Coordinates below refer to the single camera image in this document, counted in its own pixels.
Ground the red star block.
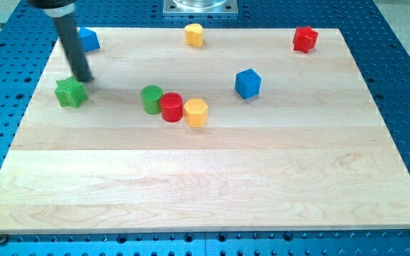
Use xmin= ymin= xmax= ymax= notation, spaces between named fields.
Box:
xmin=293 ymin=26 xmax=319 ymax=53

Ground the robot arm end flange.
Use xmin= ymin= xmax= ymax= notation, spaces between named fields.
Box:
xmin=26 ymin=0 xmax=76 ymax=18

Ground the blue perforated breadboard table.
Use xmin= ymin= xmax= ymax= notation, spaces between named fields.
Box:
xmin=0 ymin=0 xmax=410 ymax=255

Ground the yellow heart block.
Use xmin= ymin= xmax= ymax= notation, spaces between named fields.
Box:
xmin=184 ymin=23 xmax=204 ymax=48

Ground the wooden board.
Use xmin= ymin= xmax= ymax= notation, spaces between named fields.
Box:
xmin=0 ymin=28 xmax=410 ymax=234

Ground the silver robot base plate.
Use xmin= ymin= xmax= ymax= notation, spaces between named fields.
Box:
xmin=162 ymin=0 xmax=238 ymax=16

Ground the blue cube block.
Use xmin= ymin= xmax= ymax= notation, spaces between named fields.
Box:
xmin=234 ymin=69 xmax=262 ymax=99

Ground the green cylinder block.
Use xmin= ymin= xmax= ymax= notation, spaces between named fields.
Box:
xmin=141 ymin=85 xmax=164 ymax=114

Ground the green star block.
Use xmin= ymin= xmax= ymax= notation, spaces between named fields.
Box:
xmin=55 ymin=76 xmax=88 ymax=108

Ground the blue triangular block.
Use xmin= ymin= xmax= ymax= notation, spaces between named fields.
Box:
xmin=78 ymin=27 xmax=100 ymax=52

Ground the yellow hexagon block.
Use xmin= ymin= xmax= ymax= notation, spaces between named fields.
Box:
xmin=184 ymin=98 xmax=209 ymax=128

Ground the red cylinder block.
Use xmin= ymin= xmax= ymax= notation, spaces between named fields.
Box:
xmin=159 ymin=92 xmax=183 ymax=122

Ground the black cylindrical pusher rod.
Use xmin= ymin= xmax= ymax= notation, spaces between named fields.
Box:
xmin=53 ymin=14 xmax=93 ymax=82

